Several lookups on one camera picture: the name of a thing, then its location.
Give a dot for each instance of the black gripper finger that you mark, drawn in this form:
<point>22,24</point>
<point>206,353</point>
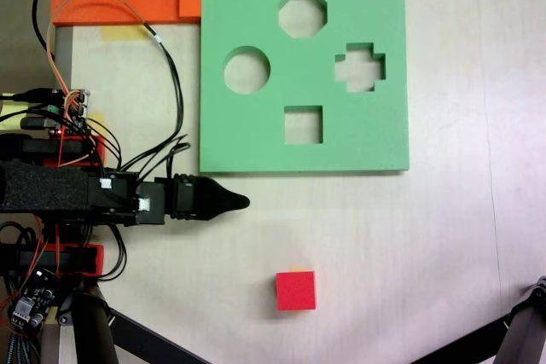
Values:
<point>222,198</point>

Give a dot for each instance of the red square block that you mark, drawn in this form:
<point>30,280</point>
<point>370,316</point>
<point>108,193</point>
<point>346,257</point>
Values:
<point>296,290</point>

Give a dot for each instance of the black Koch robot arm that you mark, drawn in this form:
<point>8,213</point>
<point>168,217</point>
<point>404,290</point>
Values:
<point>51,189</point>

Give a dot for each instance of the green shape sorter board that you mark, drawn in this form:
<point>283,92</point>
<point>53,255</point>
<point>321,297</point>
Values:
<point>264,138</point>

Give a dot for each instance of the yellow tape marker with line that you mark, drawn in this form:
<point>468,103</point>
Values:
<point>297,269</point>

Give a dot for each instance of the motor controller circuit board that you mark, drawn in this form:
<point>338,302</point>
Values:
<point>74,110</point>

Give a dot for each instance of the black tripod strut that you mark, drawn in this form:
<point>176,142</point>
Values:
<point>465,344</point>
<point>153,340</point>

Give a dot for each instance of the black tripod leg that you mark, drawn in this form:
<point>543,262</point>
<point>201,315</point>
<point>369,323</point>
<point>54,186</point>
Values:
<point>91,330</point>
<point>526,325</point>

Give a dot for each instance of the wide yellow tape strip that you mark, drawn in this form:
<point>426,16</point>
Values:
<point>121,33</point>

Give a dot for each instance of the small power converter board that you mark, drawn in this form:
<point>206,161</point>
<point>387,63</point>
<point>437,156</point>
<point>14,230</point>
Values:
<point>32,300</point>

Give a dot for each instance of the yellow sticky note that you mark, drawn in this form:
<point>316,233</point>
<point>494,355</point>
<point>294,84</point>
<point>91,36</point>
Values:
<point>9,110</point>

